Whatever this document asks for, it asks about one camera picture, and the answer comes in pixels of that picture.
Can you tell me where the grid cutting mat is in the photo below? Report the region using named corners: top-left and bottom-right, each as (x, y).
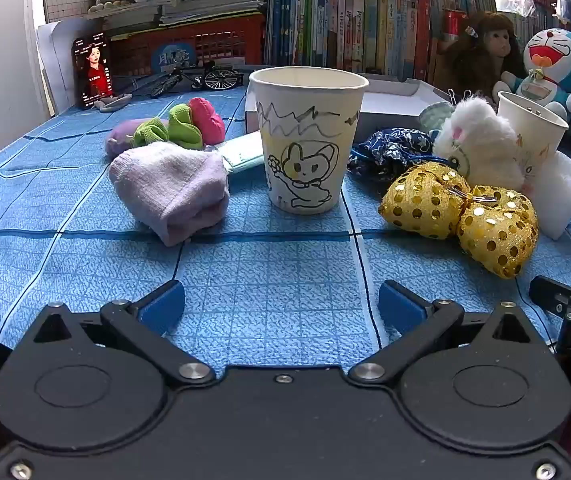
top-left (42, 0), bottom-right (96, 23)

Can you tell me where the paper cup with faint drawing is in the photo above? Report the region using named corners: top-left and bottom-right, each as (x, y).
top-left (497, 91), bottom-right (570, 196)

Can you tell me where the white fluffy plush toy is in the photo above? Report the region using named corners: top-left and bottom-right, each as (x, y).
top-left (432, 96), bottom-right (525, 193)

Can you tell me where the paper cup with rabbit drawing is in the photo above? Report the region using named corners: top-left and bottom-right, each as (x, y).
top-left (248, 66), bottom-right (370, 215)

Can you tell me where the red tin can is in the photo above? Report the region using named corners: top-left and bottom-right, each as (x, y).
top-left (443, 10), bottom-right (471, 43)

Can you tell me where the brown haired monkey doll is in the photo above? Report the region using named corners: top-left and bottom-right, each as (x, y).
top-left (445, 11), bottom-right (526, 98)

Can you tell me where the blue checkered tablecloth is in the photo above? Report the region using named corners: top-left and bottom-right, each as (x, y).
top-left (0, 80), bottom-right (571, 356)

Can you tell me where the light blue face mask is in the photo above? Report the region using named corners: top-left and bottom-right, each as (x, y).
top-left (210, 132), bottom-right (266, 173)

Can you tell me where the smartphone with lit screen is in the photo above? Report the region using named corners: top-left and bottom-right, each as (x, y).
top-left (72, 31), bottom-right (114, 109)

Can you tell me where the white paper board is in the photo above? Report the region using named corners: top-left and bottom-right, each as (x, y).
top-left (35, 20), bottom-right (81, 116)

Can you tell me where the gold sequin double heart keychain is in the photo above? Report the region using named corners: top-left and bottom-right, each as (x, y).
top-left (378, 162), bottom-right (539, 280)

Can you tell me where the red plastic crate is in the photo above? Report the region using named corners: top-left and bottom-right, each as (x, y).
top-left (110, 12), bottom-right (266, 78)

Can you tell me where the navy floral drawstring pouch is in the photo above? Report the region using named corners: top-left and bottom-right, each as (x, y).
top-left (348, 128), bottom-right (439, 183)

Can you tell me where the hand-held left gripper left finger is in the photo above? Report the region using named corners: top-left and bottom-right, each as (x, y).
top-left (30, 280), bottom-right (217, 387)

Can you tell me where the purple plush toy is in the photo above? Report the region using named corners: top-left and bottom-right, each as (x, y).
top-left (104, 119), bottom-right (138, 157)

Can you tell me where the grey phone stand strap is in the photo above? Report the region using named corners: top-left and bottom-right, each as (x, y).
top-left (92, 93), bottom-right (133, 112)

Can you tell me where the green scrunchie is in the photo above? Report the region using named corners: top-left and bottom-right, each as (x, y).
top-left (130, 104), bottom-right (205, 151)

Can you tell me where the white shallow cardboard box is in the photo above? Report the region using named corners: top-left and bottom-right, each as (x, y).
top-left (244, 72), bottom-right (439, 133)

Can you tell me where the row of upright books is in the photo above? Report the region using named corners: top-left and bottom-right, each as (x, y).
top-left (265, 0), bottom-right (571, 81)

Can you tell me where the lavender knit sock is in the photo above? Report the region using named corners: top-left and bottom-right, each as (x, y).
top-left (109, 141), bottom-right (230, 247)

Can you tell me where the white foam block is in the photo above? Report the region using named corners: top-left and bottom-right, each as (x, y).
top-left (535, 150), bottom-right (571, 241)

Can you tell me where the black model bicycle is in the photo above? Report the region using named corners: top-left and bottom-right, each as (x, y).
top-left (150, 61), bottom-right (244, 98)

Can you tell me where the green patterned cloth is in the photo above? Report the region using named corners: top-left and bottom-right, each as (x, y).
top-left (419, 101), bottom-right (459, 133)

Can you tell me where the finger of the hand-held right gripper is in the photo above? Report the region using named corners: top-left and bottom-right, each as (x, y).
top-left (529, 275), bottom-right (571, 319)

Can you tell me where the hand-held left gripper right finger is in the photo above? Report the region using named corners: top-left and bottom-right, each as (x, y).
top-left (348, 280), bottom-right (541, 386)

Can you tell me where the blue cat plush toy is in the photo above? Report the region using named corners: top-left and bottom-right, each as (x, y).
top-left (493, 28), bottom-right (571, 148)

